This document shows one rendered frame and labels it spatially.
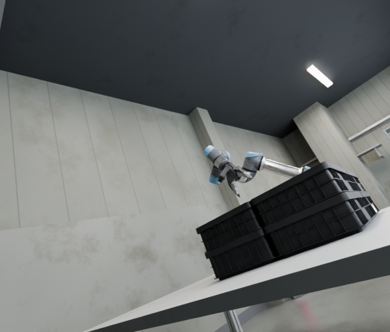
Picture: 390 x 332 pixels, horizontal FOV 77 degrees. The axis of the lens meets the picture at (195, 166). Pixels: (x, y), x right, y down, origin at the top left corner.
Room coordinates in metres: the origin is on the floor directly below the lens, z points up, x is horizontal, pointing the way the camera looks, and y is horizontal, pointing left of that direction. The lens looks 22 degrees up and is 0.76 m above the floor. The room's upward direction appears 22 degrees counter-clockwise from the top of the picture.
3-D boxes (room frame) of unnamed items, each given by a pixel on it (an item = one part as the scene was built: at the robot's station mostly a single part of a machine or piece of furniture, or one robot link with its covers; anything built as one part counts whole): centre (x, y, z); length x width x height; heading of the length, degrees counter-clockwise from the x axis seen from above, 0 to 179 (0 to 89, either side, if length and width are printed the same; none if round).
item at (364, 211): (1.03, -0.38, 0.76); 0.40 x 0.30 x 0.12; 146
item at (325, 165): (1.03, -0.38, 0.92); 0.40 x 0.30 x 0.02; 146
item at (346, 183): (1.03, -0.38, 0.87); 0.40 x 0.30 x 0.11; 146
